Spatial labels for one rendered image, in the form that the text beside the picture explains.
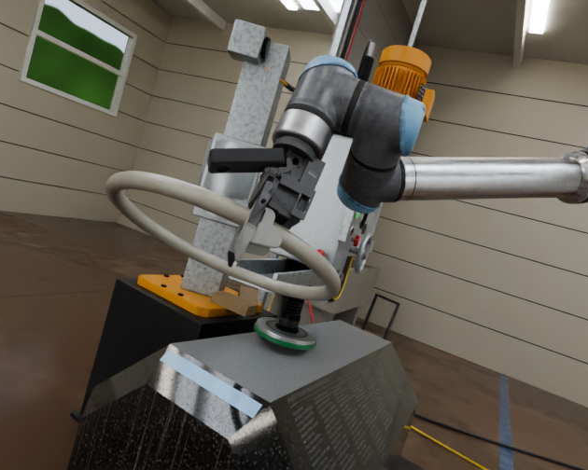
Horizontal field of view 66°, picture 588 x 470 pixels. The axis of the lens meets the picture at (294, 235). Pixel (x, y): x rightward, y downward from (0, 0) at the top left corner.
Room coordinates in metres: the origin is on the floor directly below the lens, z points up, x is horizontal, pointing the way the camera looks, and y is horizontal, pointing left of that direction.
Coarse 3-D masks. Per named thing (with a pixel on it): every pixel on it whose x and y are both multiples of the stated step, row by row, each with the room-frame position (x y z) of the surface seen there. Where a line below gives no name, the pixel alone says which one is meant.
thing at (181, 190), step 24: (120, 192) 0.83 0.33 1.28; (168, 192) 0.68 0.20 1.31; (192, 192) 0.67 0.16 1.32; (144, 216) 0.98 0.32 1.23; (240, 216) 0.67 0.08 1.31; (168, 240) 1.04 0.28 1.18; (288, 240) 0.69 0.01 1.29; (216, 264) 1.09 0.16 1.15; (312, 264) 0.73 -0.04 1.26; (264, 288) 1.07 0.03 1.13; (288, 288) 1.03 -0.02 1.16; (312, 288) 0.97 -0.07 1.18; (336, 288) 0.82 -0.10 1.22
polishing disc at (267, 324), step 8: (264, 320) 1.54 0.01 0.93; (272, 320) 1.57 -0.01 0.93; (264, 328) 1.45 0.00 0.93; (272, 328) 1.47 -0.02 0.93; (304, 328) 1.59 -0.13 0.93; (272, 336) 1.42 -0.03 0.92; (280, 336) 1.42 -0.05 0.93; (288, 336) 1.44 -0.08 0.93; (296, 336) 1.47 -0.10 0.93; (304, 336) 1.50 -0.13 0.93; (312, 336) 1.52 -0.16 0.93; (304, 344) 1.44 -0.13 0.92
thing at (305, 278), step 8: (240, 264) 1.12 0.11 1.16; (248, 264) 1.17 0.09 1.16; (256, 264) 1.22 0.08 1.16; (264, 264) 1.29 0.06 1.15; (272, 264) 1.35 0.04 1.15; (280, 264) 1.42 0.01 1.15; (288, 264) 1.50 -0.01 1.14; (256, 272) 1.24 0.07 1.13; (264, 272) 1.30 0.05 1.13; (272, 272) 1.37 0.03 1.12; (280, 272) 1.11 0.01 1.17; (288, 272) 1.16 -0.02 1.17; (296, 272) 1.21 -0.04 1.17; (304, 272) 1.29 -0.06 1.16; (312, 272) 1.37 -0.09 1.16; (240, 280) 1.10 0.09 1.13; (280, 280) 1.10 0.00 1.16; (288, 280) 1.16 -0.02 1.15; (296, 280) 1.23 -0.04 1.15; (304, 280) 1.32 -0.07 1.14; (312, 280) 1.40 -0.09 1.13; (320, 280) 1.51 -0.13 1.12
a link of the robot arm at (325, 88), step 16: (320, 64) 0.75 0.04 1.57; (336, 64) 0.75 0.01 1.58; (304, 80) 0.75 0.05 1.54; (320, 80) 0.74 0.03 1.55; (336, 80) 0.74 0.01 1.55; (352, 80) 0.75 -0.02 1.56; (304, 96) 0.73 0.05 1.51; (320, 96) 0.73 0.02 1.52; (336, 96) 0.73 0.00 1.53; (320, 112) 0.72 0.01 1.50; (336, 112) 0.74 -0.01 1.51; (336, 128) 0.77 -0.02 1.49
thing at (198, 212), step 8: (216, 136) 2.17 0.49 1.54; (224, 136) 2.17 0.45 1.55; (240, 144) 2.17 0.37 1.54; (248, 144) 2.17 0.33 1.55; (256, 176) 2.16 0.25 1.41; (256, 184) 2.17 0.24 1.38; (240, 200) 2.17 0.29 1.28; (248, 200) 2.17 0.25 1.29; (200, 208) 2.17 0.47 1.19; (200, 216) 2.18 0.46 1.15; (208, 216) 2.17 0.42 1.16; (216, 216) 2.15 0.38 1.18; (232, 224) 2.17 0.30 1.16
